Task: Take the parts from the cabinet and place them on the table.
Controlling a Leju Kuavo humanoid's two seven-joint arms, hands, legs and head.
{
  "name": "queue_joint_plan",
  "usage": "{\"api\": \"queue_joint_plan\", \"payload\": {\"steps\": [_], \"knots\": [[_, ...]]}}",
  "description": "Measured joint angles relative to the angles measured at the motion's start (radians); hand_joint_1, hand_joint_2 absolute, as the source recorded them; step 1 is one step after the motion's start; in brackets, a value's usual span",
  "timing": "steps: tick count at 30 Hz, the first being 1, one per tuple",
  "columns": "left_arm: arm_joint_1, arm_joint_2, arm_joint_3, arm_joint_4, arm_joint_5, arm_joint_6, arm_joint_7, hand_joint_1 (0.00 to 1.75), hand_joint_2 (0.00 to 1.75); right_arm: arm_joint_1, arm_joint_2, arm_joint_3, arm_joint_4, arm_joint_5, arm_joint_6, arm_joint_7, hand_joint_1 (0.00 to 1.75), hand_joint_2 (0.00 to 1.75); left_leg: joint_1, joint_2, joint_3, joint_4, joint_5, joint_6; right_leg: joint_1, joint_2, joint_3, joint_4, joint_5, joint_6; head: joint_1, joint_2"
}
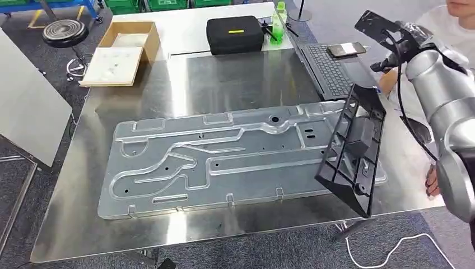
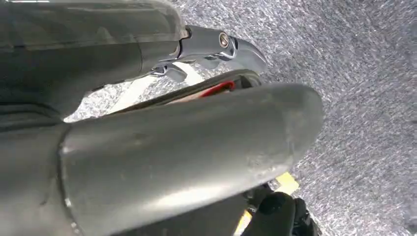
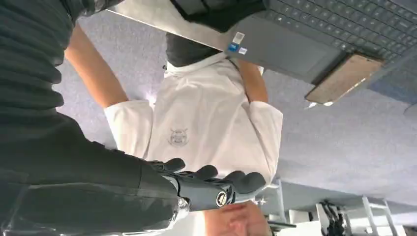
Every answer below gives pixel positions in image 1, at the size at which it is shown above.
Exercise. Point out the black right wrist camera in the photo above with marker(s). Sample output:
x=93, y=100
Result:
x=378, y=26

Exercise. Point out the black plastic plate bracket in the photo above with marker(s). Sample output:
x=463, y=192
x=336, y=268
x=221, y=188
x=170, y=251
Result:
x=365, y=133

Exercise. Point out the person's hand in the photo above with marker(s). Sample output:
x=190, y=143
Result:
x=432, y=182

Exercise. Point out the stamped metal panel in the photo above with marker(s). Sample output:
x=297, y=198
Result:
x=230, y=163

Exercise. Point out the person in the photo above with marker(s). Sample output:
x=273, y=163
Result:
x=445, y=22

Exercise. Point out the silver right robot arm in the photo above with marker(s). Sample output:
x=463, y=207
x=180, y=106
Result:
x=441, y=96

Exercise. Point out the green drink bottle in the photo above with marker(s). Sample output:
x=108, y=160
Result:
x=277, y=26

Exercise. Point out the black laptop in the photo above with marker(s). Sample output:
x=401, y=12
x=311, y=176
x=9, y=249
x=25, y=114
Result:
x=330, y=74

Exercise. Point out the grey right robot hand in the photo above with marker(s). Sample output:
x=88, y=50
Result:
x=415, y=35

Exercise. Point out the white flat panel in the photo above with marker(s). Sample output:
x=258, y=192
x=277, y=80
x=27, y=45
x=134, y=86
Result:
x=29, y=104

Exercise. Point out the smartphone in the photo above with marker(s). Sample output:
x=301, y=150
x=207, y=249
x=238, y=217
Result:
x=347, y=49

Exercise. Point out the black zip case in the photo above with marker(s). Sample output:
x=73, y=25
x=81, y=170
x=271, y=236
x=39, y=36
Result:
x=233, y=37

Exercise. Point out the open cardboard box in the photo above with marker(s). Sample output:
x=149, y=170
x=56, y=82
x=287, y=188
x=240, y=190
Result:
x=152, y=41

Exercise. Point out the black round stool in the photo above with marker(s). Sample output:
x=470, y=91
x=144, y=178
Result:
x=65, y=32

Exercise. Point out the green plastic crate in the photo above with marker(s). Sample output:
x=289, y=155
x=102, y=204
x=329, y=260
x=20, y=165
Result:
x=211, y=3
x=169, y=4
x=122, y=5

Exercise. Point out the blue metal trolley frame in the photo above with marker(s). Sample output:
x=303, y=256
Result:
x=55, y=4

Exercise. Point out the round floor stand base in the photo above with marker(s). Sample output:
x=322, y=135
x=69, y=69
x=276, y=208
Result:
x=300, y=15

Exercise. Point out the yellow floor tape line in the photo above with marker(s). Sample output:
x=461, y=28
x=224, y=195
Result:
x=35, y=18

